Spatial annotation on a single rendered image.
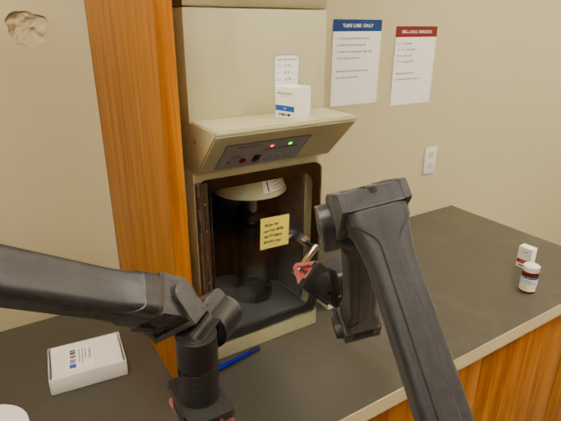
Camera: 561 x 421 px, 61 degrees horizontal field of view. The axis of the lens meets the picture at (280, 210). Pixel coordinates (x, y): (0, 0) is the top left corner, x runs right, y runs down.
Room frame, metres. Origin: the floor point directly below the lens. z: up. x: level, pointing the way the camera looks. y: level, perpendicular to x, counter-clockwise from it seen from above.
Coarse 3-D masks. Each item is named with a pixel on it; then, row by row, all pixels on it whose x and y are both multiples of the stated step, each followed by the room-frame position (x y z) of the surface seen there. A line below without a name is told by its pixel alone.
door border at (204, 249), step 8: (200, 184) 0.90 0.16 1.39; (200, 192) 0.90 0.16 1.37; (200, 200) 0.89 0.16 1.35; (208, 200) 0.90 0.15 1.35; (200, 208) 0.89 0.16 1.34; (208, 208) 0.90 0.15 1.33; (208, 216) 0.90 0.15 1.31; (200, 224) 0.89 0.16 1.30; (208, 224) 0.90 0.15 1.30; (200, 232) 0.89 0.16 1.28; (208, 232) 0.90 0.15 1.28; (208, 240) 0.90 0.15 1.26; (200, 248) 0.89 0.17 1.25; (208, 248) 0.90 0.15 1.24; (208, 256) 0.90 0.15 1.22; (208, 264) 0.90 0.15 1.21; (208, 272) 0.90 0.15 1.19; (208, 280) 0.90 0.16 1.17; (208, 288) 0.90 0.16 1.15
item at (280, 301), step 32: (224, 192) 0.92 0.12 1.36; (256, 192) 0.96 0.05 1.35; (288, 192) 1.01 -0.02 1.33; (320, 192) 1.05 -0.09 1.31; (224, 224) 0.92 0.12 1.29; (256, 224) 0.96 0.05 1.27; (224, 256) 0.92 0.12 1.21; (256, 256) 0.96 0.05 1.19; (288, 256) 1.01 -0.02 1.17; (224, 288) 0.92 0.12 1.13; (256, 288) 0.96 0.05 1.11; (288, 288) 1.01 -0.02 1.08; (256, 320) 0.96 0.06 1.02
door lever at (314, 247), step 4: (304, 236) 1.03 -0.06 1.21; (308, 236) 1.04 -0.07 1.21; (304, 240) 1.03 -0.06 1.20; (308, 240) 1.02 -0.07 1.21; (304, 244) 1.03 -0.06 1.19; (308, 244) 1.01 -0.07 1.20; (312, 244) 1.00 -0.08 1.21; (316, 244) 0.99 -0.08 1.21; (312, 248) 0.99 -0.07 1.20; (316, 248) 0.99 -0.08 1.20; (308, 252) 0.98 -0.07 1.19; (312, 252) 0.98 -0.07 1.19; (304, 256) 0.98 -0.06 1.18; (308, 256) 0.98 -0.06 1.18; (312, 256) 0.98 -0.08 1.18; (304, 260) 0.98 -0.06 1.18; (308, 260) 0.98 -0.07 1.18; (300, 268) 0.97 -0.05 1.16; (304, 268) 0.97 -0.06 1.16; (292, 272) 0.97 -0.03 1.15; (300, 272) 0.97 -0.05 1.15
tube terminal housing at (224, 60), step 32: (192, 32) 0.91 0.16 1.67; (224, 32) 0.94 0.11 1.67; (256, 32) 0.98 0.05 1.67; (288, 32) 1.02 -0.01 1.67; (320, 32) 1.06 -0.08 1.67; (192, 64) 0.91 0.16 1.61; (224, 64) 0.94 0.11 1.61; (256, 64) 0.98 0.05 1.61; (320, 64) 1.06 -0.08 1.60; (192, 96) 0.91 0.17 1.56; (224, 96) 0.94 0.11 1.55; (256, 96) 0.98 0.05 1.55; (320, 96) 1.07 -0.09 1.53; (288, 160) 1.02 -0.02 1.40; (320, 160) 1.07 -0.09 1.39; (192, 192) 0.91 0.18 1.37; (192, 224) 0.92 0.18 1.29; (192, 256) 0.93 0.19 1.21; (288, 320) 1.02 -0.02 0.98; (224, 352) 0.93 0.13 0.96
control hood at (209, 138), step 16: (320, 112) 1.01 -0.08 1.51; (336, 112) 1.01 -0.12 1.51; (192, 128) 0.89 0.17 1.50; (208, 128) 0.84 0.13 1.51; (224, 128) 0.84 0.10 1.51; (240, 128) 0.84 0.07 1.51; (256, 128) 0.85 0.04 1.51; (272, 128) 0.86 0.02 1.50; (288, 128) 0.89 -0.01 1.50; (304, 128) 0.91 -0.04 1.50; (320, 128) 0.93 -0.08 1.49; (336, 128) 0.96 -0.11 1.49; (192, 144) 0.89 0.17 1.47; (208, 144) 0.83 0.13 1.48; (224, 144) 0.83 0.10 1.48; (320, 144) 0.99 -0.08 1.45; (192, 160) 0.90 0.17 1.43; (208, 160) 0.85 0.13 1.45
